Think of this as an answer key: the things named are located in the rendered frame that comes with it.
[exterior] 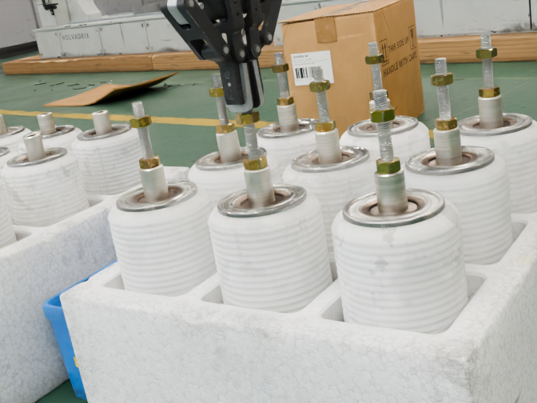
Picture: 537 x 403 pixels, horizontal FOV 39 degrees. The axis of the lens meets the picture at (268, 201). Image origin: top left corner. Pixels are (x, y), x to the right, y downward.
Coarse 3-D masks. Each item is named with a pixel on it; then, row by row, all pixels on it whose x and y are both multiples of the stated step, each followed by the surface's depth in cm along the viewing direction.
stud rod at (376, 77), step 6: (372, 42) 78; (372, 48) 78; (372, 54) 78; (378, 54) 78; (372, 66) 79; (378, 66) 79; (372, 72) 79; (378, 72) 79; (372, 78) 79; (378, 78) 79; (378, 84) 79
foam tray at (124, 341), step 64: (512, 256) 62; (128, 320) 65; (192, 320) 61; (256, 320) 58; (320, 320) 56; (512, 320) 56; (128, 384) 69; (192, 384) 64; (256, 384) 59; (320, 384) 56; (384, 384) 52; (448, 384) 49; (512, 384) 57
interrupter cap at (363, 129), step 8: (368, 120) 84; (392, 120) 83; (400, 120) 82; (408, 120) 81; (416, 120) 80; (352, 128) 82; (360, 128) 81; (368, 128) 82; (392, 128) 80; (400, 128) 78; (408, 128) 78; (352, 136) 80; (360, 136) 78; (368, 136) 78; (376, 136) 78
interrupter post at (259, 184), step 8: (264, 168) 61; (248, 176) 61; (256, 176) 61; (264, 176) 61; (248, 184) 62; (256, 184) 61; (264, 184) 61; (248, 192) 62; (256, 192) 62; (264, 192) 62; (272, 192) 62; (256, 200) 62; (264, 200) 62; (272, 200) 62
